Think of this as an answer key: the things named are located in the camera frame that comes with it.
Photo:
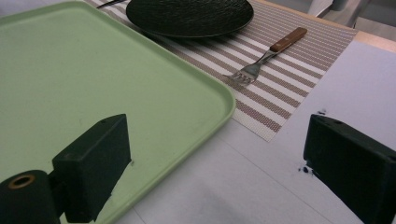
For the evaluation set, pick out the black textured plate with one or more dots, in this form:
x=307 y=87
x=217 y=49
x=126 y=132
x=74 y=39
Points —
x=190 y=15

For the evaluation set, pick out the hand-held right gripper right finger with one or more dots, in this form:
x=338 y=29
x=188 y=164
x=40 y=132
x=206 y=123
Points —
x=351 y=165

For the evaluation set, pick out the light green plastic tray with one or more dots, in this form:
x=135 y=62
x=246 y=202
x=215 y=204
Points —
x=93 y=77

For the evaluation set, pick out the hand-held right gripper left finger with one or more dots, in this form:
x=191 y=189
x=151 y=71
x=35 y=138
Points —
x=90 y=168

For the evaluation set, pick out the striped woven placemat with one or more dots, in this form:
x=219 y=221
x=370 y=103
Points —
x=274 y=77

